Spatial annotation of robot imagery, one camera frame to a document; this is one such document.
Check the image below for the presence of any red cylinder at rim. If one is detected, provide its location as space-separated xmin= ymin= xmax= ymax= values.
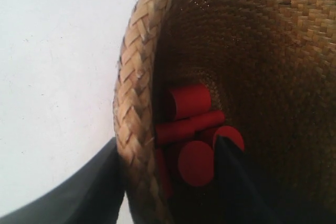
xmin=155 ymin=148 xmax=173 ymax=199

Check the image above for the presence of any long thin red cylinder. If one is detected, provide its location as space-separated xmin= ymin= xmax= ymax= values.
xmin=155 ymin=110 xmax=225 ymax=145

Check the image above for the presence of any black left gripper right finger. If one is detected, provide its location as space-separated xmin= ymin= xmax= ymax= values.
xmin=214 ymin=136 xmax=265 ymax=223

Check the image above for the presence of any large red cylinder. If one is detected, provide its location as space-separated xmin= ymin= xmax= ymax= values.
xmin=160 ymin=83 xmax=212 ymax=121

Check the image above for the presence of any red cylinder behind finger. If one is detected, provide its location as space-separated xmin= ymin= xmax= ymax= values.
xmin=197 ymin=125 xmax=245 ymax=151

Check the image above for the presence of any brown woven wicker basket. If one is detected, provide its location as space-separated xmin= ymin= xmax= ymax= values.
xmin=113 ymin=0 xmax=335 ymax=223

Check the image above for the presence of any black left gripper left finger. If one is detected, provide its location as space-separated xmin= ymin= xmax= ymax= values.
xmin=1 ymin=138 xmax=124 ymax=224

